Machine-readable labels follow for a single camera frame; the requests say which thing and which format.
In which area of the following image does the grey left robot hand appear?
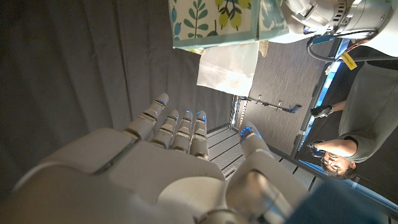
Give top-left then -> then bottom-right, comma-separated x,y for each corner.
267,0 -> 395,44

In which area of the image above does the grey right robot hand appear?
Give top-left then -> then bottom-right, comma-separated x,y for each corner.
0,92 -> 309,224

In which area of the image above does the white tissue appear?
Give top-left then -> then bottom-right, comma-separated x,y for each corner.
197,42 -> 261,98

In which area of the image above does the teal floral tissue box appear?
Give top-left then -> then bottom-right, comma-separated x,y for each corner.
167,0 -> 290,50

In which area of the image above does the person in grey shirt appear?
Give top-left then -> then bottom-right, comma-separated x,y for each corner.
306,60 -> 398,181

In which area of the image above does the black handheld controller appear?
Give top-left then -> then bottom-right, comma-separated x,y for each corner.
310,105 -> 334,119

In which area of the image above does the black curtain backdrop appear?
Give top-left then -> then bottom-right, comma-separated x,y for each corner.
0,0 -> 234,200

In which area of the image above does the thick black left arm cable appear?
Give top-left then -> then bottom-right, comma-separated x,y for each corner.
306,29 -> 398,63

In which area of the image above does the black hook rail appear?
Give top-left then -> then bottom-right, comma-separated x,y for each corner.
238,95 -> 302,113

